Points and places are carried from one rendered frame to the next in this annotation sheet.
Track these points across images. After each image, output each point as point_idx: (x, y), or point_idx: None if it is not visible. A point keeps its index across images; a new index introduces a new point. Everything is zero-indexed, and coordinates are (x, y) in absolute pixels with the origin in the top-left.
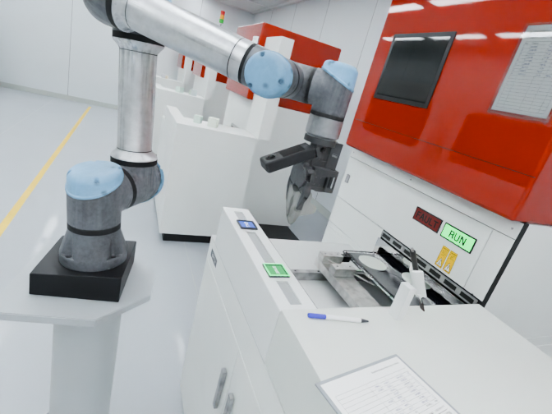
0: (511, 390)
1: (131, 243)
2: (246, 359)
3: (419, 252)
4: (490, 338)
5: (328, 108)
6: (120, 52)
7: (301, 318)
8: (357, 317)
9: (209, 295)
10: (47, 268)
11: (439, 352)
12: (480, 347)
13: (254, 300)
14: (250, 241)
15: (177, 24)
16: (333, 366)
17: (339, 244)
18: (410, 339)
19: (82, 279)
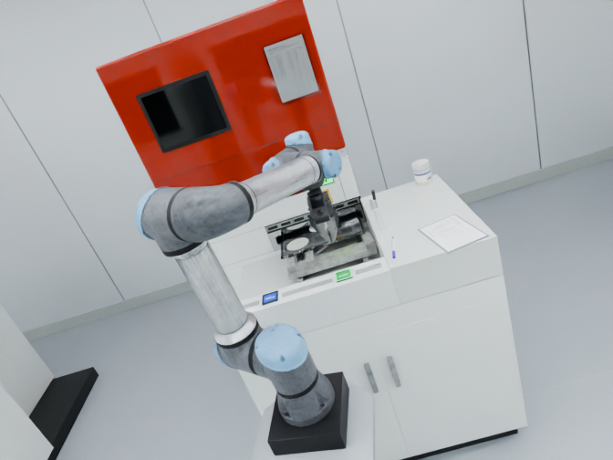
0: (431, 200)
1: None
2: (380, 329)
3: (305, 211)
4: (392, 199)
5: None
6: (196, 257)
7: (396, 261)
8: (389, 241)
9: None
10: (330, 424)
11: (410, 216)
12: (401, 203)
13: (358, 298)
14: (300, 292)
15: (285, 181)
16: (433, 248)
17: (244, 270)
18: (403, 224)
19: (342, 398)
